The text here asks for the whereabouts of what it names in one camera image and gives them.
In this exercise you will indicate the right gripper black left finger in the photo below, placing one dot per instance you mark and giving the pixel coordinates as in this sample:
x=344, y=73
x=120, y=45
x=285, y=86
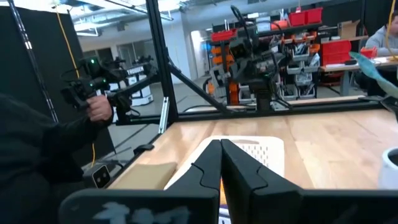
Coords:
x=199, y=186

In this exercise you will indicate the silver metal bracket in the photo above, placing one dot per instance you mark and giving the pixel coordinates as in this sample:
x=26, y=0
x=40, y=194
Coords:
x=163, y=115

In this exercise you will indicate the large red storage bin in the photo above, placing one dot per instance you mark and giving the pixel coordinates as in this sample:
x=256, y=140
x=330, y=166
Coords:
x=335, y=53

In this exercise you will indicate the olive folded cloth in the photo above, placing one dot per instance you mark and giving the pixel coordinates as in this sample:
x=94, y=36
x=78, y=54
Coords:
x=143, y=175

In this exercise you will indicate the gray camera box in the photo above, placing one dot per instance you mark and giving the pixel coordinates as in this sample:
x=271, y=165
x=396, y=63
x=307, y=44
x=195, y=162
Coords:
x=101, y=177

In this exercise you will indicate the person's hand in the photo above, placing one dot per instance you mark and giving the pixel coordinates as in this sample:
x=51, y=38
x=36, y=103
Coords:
x=99, y=109

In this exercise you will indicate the cardboard box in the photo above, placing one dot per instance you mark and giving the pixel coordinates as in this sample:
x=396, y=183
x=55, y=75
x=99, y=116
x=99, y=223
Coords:
x=348, y=29

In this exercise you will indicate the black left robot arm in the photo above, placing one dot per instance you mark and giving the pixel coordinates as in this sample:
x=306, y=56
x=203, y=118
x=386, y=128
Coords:
x=262, y=93

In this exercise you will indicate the black metal table frame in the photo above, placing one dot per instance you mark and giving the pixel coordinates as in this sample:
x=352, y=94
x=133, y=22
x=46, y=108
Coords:
x=161, y=62

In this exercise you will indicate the white perforated plastic basket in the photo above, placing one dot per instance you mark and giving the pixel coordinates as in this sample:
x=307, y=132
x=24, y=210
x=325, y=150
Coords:
x=267, y=155

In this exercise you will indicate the thin black pole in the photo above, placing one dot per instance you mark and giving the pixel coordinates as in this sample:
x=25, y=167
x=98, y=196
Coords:
x=28, y=45

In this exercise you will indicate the green plant in white pot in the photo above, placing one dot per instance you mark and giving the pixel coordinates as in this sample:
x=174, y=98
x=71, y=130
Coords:
x=388, y=171

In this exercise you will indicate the black table clamp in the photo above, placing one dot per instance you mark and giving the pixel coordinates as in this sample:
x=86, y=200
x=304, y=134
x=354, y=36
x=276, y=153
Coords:
x=143, y=148

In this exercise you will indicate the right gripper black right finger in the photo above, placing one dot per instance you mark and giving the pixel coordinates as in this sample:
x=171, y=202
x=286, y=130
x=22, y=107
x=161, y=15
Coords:
x=248, y=193

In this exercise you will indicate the person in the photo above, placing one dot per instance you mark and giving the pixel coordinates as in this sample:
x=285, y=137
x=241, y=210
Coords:
x=379, y=40
x=31, y=155

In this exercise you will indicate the black partition panel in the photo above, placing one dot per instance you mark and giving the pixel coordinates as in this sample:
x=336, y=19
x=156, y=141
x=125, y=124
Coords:
x=18, y=77

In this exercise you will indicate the wooden desk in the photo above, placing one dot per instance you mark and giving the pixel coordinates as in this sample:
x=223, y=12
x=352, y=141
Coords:
x=345, y=77

